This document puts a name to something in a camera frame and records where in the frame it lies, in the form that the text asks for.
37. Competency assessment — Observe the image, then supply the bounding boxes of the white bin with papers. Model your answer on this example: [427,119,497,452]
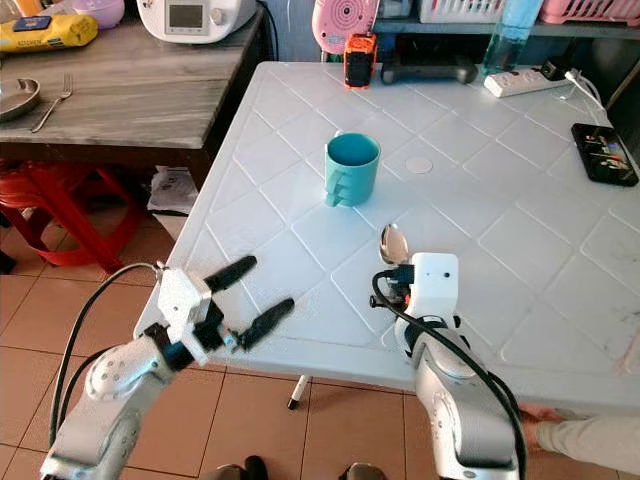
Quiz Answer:
[147,165,203,241]

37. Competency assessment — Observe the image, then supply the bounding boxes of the silver metal fork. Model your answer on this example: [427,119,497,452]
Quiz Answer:
[30,74,74,134]

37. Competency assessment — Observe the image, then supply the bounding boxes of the dark left robot foot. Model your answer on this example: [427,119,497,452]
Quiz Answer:
[205,455,268,480]

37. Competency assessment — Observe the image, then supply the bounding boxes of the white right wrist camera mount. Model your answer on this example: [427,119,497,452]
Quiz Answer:
[408,252,460,326]

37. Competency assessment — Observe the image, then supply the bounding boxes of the round metal dish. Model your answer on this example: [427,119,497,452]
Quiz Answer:
[0,77,43,123]

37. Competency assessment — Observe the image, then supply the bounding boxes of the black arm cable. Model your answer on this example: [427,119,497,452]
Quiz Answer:
[370,270,529,473]
[54,262,167,456]

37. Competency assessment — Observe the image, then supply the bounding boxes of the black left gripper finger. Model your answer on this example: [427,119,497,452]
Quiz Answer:
[238,297,296,353]
[205,255,259,294]

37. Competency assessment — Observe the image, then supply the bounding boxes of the pink round appliance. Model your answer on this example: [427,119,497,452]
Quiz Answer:
[312,0,382,55]

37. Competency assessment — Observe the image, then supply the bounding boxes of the red plastic stool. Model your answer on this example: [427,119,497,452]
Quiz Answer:
[0,165,137,271]

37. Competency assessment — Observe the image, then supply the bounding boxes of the dark right robot foot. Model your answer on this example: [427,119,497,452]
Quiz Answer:
[344,462,391,480]

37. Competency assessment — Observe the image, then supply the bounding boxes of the grey wooden table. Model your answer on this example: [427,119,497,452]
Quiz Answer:
[0,10,266,191]

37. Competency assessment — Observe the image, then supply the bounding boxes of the pink plastic bowl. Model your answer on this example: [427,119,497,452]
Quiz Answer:
[65,0,126,30]

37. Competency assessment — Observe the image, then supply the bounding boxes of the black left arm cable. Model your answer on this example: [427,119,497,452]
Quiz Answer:
[54,262,167,456]

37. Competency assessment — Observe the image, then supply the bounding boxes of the black smartphone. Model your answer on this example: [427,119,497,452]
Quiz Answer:
[571,122,640,188]

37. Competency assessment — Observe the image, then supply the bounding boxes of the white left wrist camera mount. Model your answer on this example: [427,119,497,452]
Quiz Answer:
[158,266,223,363]

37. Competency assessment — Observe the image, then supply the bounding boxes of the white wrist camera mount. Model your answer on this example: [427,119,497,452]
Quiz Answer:
[408,252,460,326]
[158,266,223,363]

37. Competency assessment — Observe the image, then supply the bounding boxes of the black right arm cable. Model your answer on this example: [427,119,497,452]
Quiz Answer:
[370,270,529,473]

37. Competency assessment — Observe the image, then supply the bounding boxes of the white plastic basket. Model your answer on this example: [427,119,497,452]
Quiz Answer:
[418,0,507,24]

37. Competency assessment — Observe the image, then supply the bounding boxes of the white power strip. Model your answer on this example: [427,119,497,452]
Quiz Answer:
[483,68,576,99]

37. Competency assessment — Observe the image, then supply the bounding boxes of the pink plastic basket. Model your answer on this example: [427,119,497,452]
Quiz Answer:
[540,0,640,27]

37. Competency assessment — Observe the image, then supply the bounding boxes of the white table leg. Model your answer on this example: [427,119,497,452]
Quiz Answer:
[286,373,311,411]

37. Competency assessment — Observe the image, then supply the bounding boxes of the long black handle object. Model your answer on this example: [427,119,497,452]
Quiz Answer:
[380,62,479,86]

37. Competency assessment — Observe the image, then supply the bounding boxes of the teal plastic mug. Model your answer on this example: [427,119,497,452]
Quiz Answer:
[325,131,382,209]

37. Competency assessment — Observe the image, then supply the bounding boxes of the silver metal spoon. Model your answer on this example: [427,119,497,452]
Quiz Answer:
[379,223,410,268]

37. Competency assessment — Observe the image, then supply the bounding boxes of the white power cable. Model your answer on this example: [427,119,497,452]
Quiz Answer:
[565,68,611,113]

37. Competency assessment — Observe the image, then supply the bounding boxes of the person's bare hand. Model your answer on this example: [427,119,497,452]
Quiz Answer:
[520,404,563,428]

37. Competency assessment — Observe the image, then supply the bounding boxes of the clear blue-green bottle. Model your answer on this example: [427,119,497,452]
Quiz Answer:
[481,0,547,74]

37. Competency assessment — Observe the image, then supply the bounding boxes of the dark robot foot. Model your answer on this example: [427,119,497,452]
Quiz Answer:
[344,462,391,480]
[205,455,268,480]

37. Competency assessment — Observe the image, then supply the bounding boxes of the white kitchen appliance with display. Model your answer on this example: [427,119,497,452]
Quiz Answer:
[137,0,258,44]

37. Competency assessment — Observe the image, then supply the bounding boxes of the orange and black device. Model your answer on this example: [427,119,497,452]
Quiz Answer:
[344,33,379,89]

